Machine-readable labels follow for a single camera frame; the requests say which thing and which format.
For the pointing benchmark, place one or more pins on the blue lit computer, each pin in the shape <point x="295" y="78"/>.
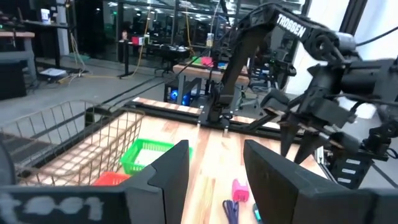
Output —
<point x="180" y="97"/>

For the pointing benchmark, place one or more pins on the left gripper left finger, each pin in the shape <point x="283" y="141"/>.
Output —
<point x="168" y="186"/>

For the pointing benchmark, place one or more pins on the orange plastic bin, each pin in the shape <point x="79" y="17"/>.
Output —
<point x="110" y="179"/>

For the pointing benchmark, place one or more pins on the black pedestal stand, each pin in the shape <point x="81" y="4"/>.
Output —
<point x="126" y="59"/>

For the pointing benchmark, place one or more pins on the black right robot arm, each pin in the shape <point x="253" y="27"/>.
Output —
<point x="248" y="46"/>

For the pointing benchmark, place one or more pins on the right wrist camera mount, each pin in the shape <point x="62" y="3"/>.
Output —
<point x="351" y="168"/>

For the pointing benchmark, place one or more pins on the pink wall charger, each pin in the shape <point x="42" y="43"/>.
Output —
<point x="240" y="193"/>

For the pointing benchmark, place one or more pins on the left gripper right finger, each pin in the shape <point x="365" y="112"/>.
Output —
<point x="280" y="193"/>

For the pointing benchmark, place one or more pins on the green plastic bin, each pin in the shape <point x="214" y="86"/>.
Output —
<point x="129" y="158"/>

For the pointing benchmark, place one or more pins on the white flat floor box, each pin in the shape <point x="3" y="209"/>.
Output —
<point x="53" y="72"/>

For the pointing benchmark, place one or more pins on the white container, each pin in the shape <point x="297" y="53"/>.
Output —
<point x="45" y="16"/>

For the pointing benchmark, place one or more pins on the white printed card package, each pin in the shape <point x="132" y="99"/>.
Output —
<point x="149" y="157"/>

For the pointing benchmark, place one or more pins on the wooden workbench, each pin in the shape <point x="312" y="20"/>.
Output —
<point x="199" y="71"/>

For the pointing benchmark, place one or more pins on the black cabinet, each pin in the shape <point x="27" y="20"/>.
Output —
<point x="12" y="81"/>

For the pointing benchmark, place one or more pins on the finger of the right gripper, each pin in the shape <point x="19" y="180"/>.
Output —
<point x="288" y="137"/>
<point x="311" y="144"/>

